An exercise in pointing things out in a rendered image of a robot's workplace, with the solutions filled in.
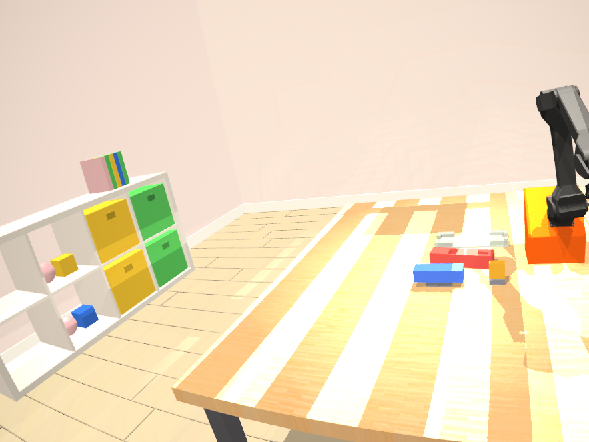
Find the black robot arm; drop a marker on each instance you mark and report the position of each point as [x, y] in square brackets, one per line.
[564, 111]

